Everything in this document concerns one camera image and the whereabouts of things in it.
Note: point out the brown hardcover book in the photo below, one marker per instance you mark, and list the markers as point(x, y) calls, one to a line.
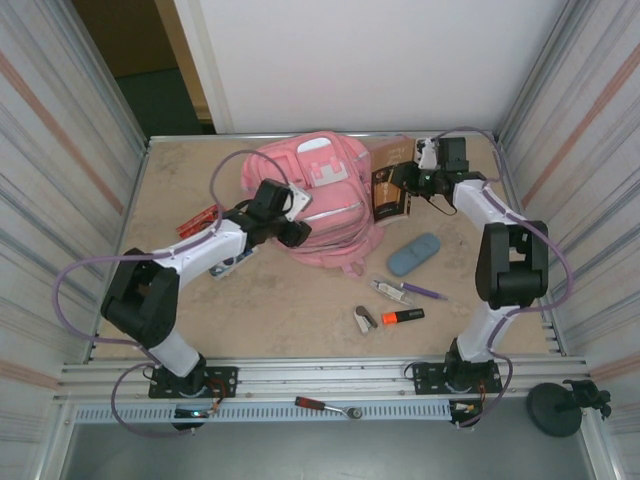
point(387, 200)

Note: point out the pink backpack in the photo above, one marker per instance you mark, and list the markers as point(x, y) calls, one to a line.
point(330, 235)

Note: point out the blue glasses case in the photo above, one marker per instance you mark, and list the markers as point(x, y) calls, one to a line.
point(412, 255)

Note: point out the purple pen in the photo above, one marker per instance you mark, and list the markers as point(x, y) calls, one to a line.
point(417, 288)

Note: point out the clear plastic tube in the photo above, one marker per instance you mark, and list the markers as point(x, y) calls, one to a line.
point(390, 290)

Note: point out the small white brown stapler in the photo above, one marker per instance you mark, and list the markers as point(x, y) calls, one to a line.
point(364, 320)

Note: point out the orange black highlighter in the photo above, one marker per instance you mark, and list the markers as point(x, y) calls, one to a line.
point(400, 317)

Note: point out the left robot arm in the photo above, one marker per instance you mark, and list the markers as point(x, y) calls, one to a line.
point(140, 295)

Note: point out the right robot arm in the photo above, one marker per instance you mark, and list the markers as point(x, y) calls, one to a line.
point(510, 265)

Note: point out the small circuit board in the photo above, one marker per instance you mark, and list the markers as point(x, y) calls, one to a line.
point(465, 407)
point(192, 413)

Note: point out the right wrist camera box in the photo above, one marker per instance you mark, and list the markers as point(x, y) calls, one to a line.
point(429, 155)

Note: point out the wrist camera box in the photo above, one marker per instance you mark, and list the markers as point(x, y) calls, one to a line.
point(300, 200)
point(429, 155)

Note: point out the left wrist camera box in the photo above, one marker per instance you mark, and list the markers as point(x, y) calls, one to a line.
point(300, 200)

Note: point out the aluminium table border rail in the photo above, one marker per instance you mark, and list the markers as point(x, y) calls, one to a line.
point(165, 138)

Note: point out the aluminium mounting rail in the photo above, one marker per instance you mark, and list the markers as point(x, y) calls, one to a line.
point(325, 372)

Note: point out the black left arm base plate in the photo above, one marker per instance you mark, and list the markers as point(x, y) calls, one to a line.
point(225, 380)

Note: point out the white door frame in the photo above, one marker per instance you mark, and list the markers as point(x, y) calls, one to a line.
point(200, 65)

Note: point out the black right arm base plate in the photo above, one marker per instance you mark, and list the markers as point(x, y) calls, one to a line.
point(425, 375)

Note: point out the black round clamp mount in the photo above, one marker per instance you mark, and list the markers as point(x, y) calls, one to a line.
point(552, 407)

